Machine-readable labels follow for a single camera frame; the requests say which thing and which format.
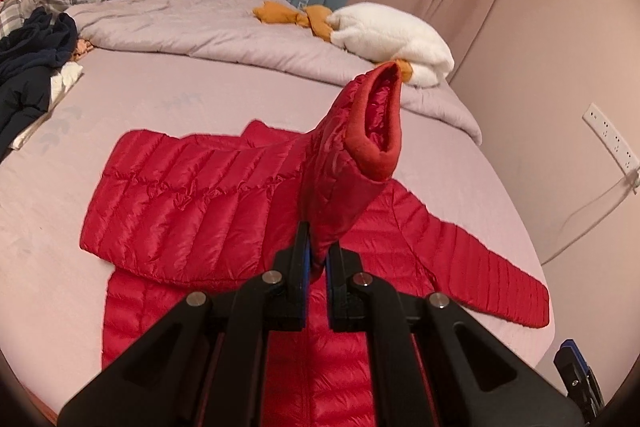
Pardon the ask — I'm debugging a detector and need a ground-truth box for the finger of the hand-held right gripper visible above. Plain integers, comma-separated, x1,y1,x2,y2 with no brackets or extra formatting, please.
553,339,607,418

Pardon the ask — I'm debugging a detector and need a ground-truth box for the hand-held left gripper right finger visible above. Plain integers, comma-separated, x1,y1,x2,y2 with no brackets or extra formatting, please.
325,242,585,427

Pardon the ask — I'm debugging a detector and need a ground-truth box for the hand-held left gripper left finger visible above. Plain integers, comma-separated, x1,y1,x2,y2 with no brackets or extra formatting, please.
57,222,312,427

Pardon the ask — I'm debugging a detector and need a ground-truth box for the red down jacket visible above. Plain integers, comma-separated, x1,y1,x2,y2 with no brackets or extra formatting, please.
79,61,551,427

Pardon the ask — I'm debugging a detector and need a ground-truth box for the bed with lavender sheet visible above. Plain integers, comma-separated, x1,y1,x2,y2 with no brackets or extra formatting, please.
0,0,551,415

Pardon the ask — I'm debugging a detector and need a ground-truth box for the white power strip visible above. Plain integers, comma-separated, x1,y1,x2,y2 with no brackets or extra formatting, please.
582,103,640,180

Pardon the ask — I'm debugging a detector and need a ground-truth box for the white goose plush toy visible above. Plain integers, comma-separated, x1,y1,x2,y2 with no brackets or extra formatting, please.
252,1,456,88

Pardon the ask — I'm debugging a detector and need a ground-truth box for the lavender quilt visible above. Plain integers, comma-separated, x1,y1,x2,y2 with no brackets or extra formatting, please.
65,0,483,145

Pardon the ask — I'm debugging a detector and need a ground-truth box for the white cloth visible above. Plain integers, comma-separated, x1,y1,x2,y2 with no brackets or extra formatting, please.
10,61,85,151

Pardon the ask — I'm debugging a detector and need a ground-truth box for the orange patterned cloth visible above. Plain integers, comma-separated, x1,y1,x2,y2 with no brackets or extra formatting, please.
71,37,97,62

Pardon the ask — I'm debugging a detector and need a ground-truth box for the black jacket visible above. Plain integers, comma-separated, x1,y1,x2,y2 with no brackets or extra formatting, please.
0,67,53,162

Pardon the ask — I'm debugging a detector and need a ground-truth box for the navy blue garment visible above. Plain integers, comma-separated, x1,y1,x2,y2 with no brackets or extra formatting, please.
0,7,78,82

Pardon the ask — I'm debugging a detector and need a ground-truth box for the small plaid pillow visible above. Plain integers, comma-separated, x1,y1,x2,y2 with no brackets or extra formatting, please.
0,0,24,40

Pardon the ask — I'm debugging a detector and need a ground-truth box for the white cable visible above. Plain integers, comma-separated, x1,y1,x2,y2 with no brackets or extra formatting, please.
541,176,640,265

